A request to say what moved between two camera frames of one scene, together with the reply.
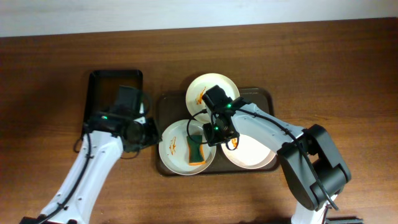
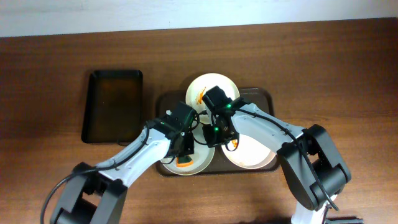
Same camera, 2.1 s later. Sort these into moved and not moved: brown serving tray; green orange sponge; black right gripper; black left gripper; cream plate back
Moved: green orange sponge; black left gripper
Not moved: brown serving tray; black right gripper; cream plate back
